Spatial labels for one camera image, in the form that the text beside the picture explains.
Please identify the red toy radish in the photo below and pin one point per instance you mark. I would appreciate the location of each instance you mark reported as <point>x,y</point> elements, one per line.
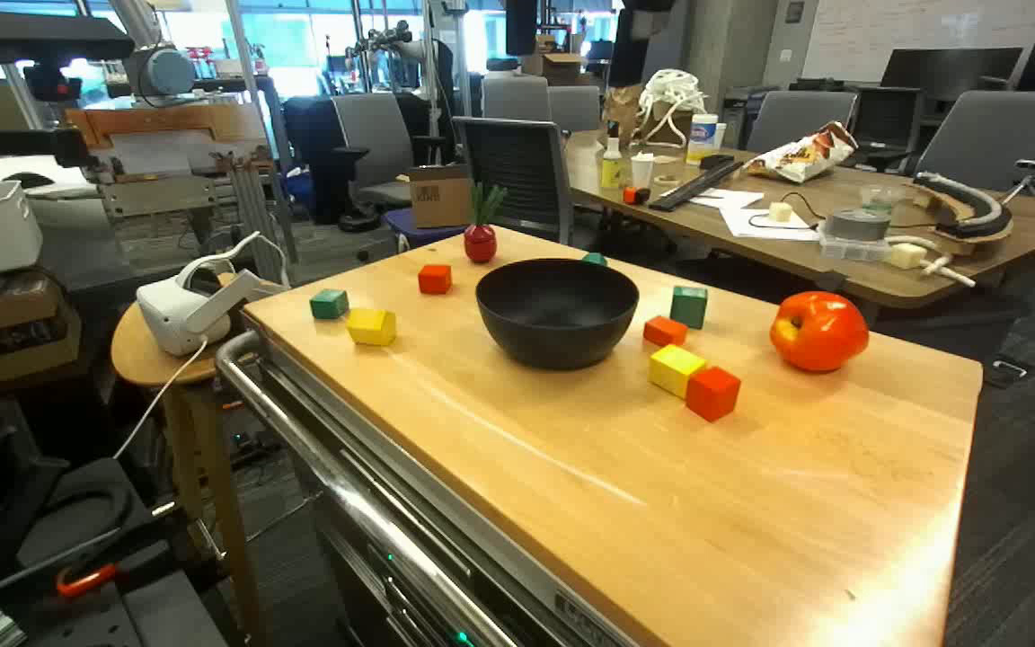
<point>478,239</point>

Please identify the red cube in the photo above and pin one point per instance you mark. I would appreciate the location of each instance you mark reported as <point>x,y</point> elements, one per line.
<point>435,277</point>
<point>712,395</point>

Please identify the small orange red block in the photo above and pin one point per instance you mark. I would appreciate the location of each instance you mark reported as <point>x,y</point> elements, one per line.
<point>665,333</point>

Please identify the green cube edge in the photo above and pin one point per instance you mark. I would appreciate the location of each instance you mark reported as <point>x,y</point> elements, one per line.
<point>688,306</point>

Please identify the red orange toy apple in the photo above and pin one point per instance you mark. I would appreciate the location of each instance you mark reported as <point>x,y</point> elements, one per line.
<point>818,333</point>

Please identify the black bowl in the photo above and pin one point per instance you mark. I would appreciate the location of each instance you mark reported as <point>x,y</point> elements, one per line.
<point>556,314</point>

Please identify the yellow cube near headset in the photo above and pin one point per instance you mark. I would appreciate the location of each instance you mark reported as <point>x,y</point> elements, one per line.
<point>370,329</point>

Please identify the yellow cube right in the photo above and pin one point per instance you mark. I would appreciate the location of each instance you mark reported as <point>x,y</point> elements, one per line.
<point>673,367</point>

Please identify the grey office chair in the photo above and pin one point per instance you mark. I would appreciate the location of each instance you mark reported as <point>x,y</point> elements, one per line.
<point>527,162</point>

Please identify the black keyboard bar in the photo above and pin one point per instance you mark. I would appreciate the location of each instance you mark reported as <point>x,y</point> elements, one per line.
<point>712,172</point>

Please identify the white paper sheets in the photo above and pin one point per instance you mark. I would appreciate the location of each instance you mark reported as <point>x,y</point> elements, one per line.
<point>757,221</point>

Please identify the chip snack bag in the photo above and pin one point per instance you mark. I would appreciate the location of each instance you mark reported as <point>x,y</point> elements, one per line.
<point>805,157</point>

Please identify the white VR headset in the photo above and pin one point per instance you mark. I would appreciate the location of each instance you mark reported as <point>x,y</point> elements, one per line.
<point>197,303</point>

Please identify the round wooden stool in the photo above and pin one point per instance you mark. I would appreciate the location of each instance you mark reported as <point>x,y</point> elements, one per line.
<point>198,454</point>

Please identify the wooden office desk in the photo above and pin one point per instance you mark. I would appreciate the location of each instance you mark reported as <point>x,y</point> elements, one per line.
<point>883,239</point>

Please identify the metal cart handle bar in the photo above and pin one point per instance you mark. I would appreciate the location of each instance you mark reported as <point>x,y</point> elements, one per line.
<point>421,599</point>

